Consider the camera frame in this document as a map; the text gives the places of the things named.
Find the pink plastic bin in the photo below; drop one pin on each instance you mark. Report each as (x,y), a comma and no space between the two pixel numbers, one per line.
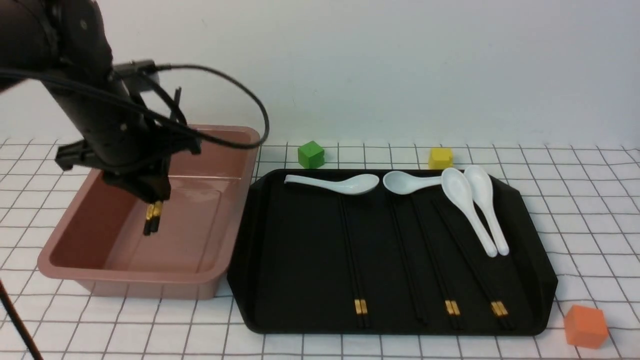
(99,242)

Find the yellow cube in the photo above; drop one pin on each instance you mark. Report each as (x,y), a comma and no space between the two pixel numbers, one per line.
(440,158)

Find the white spoon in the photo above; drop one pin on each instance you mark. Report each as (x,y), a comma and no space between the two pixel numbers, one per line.
(458,191)
(353,186)
(402,183)
(482,192)

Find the white spoon far right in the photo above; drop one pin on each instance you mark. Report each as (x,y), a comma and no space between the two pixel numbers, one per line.
(482,192)

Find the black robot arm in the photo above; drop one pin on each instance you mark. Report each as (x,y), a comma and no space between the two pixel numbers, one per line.
(63,45)

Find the black plastic tray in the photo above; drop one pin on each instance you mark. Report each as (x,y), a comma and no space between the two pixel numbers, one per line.
(422,266)

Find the black chopstick gold band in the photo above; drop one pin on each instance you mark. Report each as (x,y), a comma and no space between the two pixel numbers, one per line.
(486,277)
(156,217)
(443,270)
(481,280)
(438,270)
(352,265)
(362,292)
(149,215)

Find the green cube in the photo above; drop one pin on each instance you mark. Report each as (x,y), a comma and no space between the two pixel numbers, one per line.
(311,155)

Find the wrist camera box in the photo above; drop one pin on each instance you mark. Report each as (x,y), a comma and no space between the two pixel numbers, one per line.
(138,75)

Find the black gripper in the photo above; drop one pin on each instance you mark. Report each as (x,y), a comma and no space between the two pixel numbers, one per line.
(133,152)

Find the orange cube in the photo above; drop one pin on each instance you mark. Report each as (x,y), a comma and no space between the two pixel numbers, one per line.
(585,327)

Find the white spoon far left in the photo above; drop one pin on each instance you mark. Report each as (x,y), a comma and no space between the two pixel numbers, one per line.
(353,186)

